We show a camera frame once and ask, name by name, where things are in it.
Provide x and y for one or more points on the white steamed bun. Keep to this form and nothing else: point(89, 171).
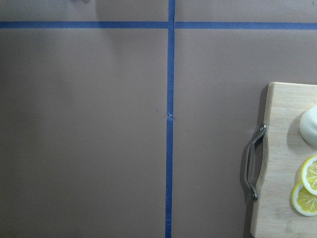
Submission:
point(308, 126)

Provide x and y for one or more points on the wooden cutting board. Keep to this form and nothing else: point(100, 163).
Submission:
point(284, 152)

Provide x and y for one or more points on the upper lemon slice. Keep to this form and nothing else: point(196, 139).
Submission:
point(309, 175)

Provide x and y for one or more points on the lemon slice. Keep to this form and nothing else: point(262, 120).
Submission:
point(309, 175)
point(303, 201)

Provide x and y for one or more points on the lower lemon slice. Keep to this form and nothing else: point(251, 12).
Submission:
point(303, 201)

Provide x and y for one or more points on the metal cutting board handle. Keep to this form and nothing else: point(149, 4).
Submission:
point(251, 157)

